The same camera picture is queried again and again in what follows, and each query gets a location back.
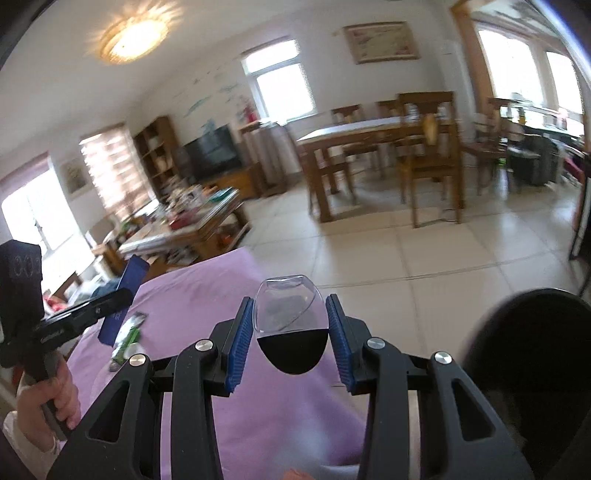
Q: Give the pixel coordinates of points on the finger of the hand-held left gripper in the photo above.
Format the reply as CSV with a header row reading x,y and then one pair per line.
x,y
114,325
134,274

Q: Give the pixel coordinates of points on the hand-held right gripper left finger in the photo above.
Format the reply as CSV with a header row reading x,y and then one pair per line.
x,y
240,346

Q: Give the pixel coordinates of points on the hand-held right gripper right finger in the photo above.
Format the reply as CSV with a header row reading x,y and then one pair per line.
x,y
340,346

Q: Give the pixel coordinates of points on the green and beige packet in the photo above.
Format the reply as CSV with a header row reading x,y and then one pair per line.
x,y
129,339

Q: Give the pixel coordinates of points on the clear plastic cup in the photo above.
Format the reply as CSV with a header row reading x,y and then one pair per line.
x,y
291,300

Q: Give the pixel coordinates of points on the black trash bin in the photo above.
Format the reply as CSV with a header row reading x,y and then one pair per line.
x,y
531,369

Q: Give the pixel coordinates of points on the person's left forearm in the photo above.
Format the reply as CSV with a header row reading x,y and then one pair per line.
x,y
23,457

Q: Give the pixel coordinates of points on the person's left hand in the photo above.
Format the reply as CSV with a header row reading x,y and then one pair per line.
x,y
32,406

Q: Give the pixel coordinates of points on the blue clothes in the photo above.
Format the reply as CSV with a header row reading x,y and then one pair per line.
x,y
104,293

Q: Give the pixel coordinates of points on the red cushion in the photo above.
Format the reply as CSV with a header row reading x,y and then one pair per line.
x,y
54,304

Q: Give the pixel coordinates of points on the purple tablecloth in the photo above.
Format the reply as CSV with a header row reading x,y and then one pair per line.
x,y
194,300

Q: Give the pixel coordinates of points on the pile of clutter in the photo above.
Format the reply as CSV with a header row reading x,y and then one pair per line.
x,y
175,207

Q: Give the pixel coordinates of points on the wooden coffee table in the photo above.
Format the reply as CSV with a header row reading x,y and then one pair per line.
x,y
207,226

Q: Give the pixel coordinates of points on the window with striped blinds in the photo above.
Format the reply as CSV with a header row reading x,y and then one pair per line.
x,y
117,170

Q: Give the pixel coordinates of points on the small framed picture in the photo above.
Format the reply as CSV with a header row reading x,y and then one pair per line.
x,y
75,177

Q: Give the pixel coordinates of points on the wooden bookshelf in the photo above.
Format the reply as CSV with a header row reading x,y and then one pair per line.
x,y
157,152

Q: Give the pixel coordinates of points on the wooden television stand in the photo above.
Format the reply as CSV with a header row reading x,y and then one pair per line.
x,y
235,182

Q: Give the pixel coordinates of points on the black television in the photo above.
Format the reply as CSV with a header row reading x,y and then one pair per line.
x,y
213,152

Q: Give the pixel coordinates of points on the red ornament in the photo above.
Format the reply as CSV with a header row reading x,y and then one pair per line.
x,y
249,110

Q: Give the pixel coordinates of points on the wooden dining chair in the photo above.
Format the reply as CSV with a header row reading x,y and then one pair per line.
x,y
387,108
489,147
347,114
429,161

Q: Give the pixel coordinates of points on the wooden dining table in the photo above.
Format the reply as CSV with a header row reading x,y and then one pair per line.
x,y
351,136

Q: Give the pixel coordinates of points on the round ceiling lamp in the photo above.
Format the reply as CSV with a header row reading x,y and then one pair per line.
x,y
134,39

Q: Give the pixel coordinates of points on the bright window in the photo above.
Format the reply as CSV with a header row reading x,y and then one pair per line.
x,y
281,85

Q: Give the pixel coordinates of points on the dark grey armchair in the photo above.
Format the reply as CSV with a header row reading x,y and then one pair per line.
x,y
533,159

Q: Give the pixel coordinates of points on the large framed picture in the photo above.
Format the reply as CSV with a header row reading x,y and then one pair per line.
x,y
381,42

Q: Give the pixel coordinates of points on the wooden doorway frame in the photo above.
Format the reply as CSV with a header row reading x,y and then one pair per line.
x,y
468,69

